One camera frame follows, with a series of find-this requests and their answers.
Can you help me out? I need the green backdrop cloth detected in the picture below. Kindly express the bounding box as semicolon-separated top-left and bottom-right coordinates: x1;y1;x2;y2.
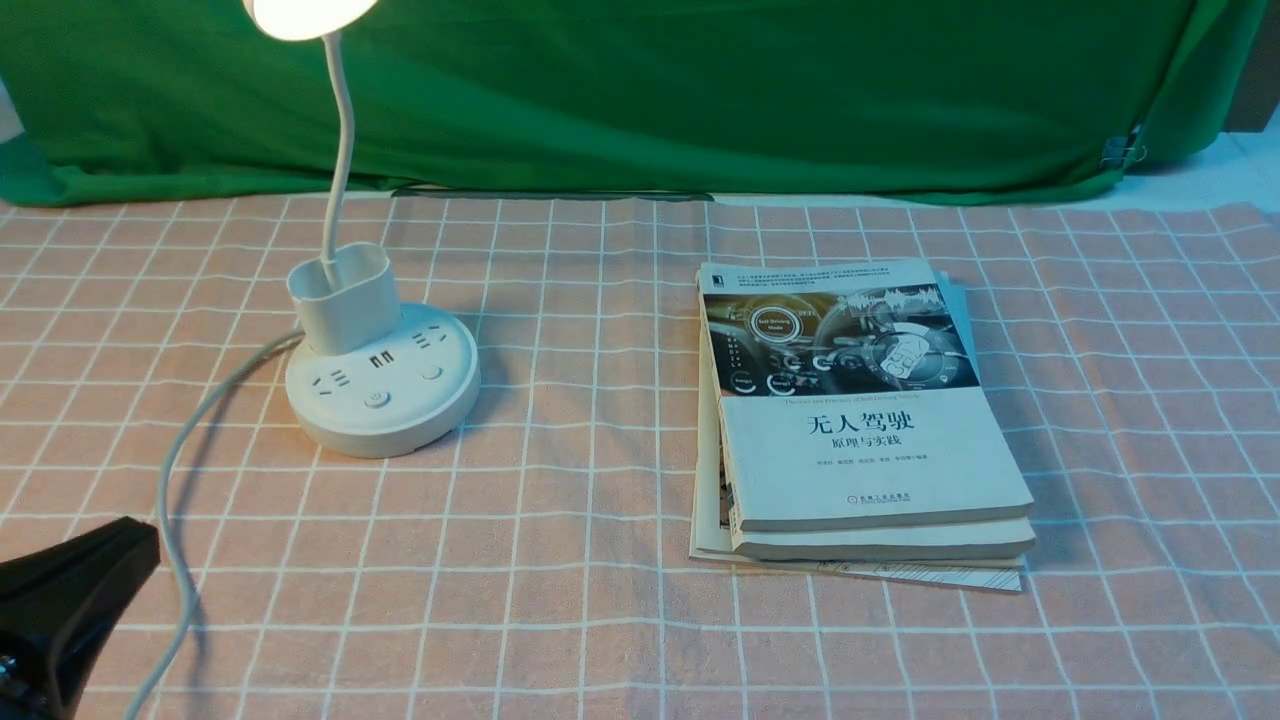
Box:
1;1;1266;208

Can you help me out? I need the white self-driving textbook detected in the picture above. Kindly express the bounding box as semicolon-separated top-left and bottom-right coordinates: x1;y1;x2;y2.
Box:
696;259;1033;533

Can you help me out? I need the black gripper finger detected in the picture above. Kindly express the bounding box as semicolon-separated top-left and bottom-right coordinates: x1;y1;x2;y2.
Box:
1;518;160;719

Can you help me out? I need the metal binder clip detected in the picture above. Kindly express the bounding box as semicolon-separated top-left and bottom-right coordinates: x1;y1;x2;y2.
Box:
1098;124;1148;170

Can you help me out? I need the white lamp power cable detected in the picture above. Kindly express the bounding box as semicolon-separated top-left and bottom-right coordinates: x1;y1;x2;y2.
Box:
122;331;305;720

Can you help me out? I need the white desk lamp with sockets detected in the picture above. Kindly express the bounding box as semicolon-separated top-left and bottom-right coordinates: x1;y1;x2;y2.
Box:
244;1;481;459

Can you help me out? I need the pink checkered tablecloth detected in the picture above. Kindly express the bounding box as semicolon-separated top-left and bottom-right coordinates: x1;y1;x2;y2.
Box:
0;193;1280;720

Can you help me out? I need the thin bottom booklet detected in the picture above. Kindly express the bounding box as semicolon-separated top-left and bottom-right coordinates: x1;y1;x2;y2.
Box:
689;338;1024;593

